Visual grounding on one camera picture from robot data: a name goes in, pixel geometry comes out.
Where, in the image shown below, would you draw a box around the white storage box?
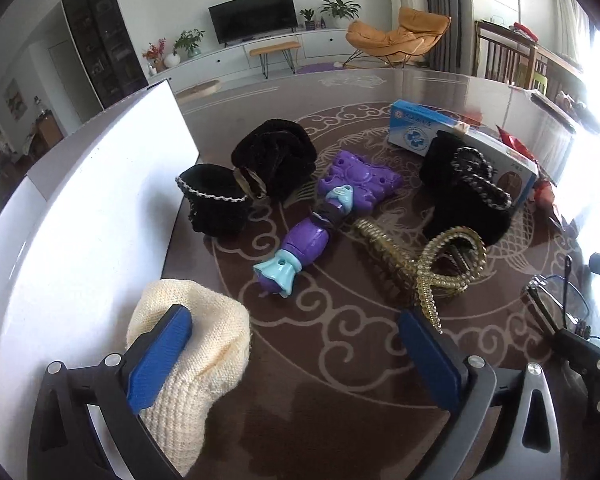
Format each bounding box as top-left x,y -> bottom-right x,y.
0,76 -> 201,480

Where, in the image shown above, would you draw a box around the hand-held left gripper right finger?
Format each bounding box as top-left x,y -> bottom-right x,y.
399,309 -> 564,480

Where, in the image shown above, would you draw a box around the white interior door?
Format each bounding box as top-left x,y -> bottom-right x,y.
46,41 -> 95,117

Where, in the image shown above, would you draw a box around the white low television cabinet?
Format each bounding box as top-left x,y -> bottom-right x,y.
147,27 -> 361,94

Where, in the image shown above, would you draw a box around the red cloth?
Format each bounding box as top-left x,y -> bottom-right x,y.
512,22 -> 540,44

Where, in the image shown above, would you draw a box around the dark wooden chair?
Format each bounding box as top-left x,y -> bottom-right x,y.
472,20 -> 539,89

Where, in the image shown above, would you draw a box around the clear rimless glasses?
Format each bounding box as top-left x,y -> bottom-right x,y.
525,255 -> 592,339

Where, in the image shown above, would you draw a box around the blue and white medicine box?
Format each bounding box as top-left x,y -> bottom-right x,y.
386,100 -> 539,211

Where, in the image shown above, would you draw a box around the brown wooden sideboard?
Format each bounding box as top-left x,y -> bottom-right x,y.
30,110 -> 65,151

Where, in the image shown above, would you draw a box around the red flower plant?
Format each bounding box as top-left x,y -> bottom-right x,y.
142,38 -> 167,76

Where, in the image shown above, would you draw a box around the red candy pouch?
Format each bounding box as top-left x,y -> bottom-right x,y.
497,125 -> 566,231

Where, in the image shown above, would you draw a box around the framed wall painting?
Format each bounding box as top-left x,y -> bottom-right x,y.
4,78 -> 27,121

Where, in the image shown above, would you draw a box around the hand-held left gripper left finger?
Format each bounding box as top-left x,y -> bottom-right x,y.
27,304 -> 194,480

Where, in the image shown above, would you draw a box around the orange lounge chair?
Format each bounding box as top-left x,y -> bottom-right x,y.
342,6 -> 452,70

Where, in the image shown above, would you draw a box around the gold claw hair clip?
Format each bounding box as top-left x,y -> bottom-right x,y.
352,217 -> 487,335

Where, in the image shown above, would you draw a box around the dark glass display cabinet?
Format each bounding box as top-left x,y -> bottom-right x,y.
61,0 -> 149,109

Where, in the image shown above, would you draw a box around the green potted plant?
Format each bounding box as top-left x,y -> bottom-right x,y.
174,28 -> 206,59

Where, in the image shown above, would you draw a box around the wooden bench with metal legs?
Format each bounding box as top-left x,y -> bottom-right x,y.
250,41 -> 302,80

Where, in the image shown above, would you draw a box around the cluttered wooden side table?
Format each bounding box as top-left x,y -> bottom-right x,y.
535,42 -> 600,131

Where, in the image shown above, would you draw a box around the white sheer curtain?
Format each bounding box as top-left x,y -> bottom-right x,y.
550,0 -> 594,66

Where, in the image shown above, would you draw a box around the cream knitted sock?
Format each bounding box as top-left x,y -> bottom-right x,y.
126,279 -> 252,478

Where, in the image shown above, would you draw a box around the oval beige floor mat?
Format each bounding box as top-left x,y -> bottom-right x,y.
174,81 -> 222,106

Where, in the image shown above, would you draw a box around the dark patterned glass desktop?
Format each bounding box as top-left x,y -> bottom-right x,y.
80,67 -> 600,480

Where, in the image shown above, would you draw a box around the purple and teal plastic toy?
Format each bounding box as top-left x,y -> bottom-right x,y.
252,150 -> 402,299

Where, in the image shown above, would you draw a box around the black flat television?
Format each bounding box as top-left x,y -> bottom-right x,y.
208,0 -> 299,49

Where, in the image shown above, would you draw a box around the large leafy potted plant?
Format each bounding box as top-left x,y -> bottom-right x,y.
318,0 -> 362,30

